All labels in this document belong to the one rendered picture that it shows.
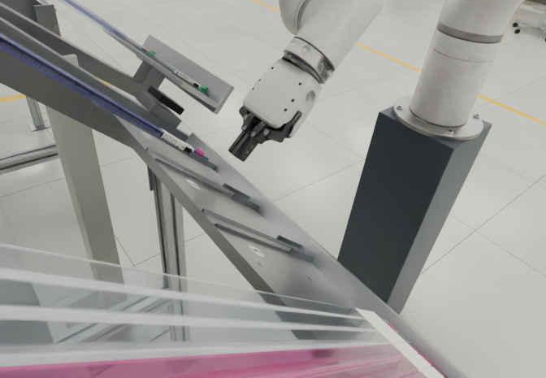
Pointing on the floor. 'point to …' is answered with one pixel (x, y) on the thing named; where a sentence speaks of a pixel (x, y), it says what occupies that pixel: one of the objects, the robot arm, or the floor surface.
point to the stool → (533, 24)
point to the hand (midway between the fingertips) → (243, 146)
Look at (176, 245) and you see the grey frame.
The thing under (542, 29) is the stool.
